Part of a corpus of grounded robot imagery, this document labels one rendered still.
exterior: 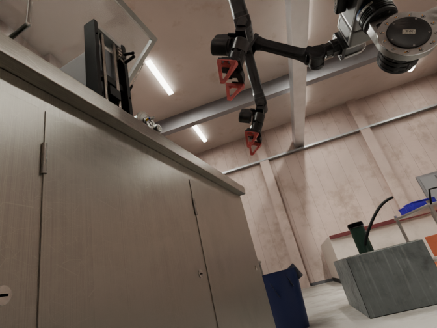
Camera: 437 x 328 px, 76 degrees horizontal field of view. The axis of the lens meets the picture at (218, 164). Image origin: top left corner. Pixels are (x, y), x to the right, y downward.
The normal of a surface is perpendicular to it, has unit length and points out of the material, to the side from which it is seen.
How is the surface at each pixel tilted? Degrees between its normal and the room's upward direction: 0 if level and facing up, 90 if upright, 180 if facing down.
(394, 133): 90
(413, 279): 90
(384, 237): 90
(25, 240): 90
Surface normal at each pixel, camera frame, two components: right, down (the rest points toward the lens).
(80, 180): 0.88, -0.36
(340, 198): -0.26, -0.35
